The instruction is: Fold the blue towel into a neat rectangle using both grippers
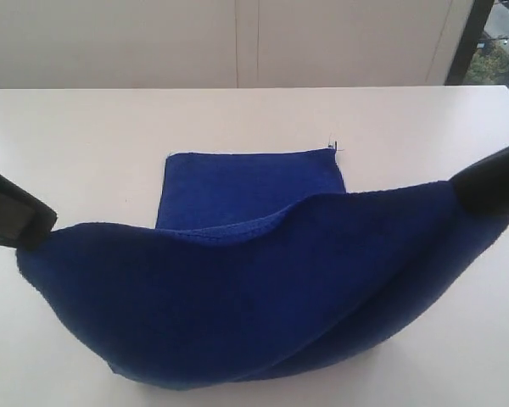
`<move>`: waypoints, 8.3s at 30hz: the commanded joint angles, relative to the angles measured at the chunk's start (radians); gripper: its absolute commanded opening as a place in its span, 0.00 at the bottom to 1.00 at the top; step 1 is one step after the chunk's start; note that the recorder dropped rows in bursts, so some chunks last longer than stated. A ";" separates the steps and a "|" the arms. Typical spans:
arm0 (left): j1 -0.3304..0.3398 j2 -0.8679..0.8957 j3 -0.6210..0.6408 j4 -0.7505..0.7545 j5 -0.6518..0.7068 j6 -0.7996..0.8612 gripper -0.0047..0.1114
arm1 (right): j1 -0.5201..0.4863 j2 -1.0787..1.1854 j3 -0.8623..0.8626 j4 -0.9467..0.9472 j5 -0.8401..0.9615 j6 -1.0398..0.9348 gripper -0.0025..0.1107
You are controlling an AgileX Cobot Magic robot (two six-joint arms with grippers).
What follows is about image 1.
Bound blue microfiber towel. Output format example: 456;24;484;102
16;148;509;389

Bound dark window frame post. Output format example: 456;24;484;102
445;0;495;86

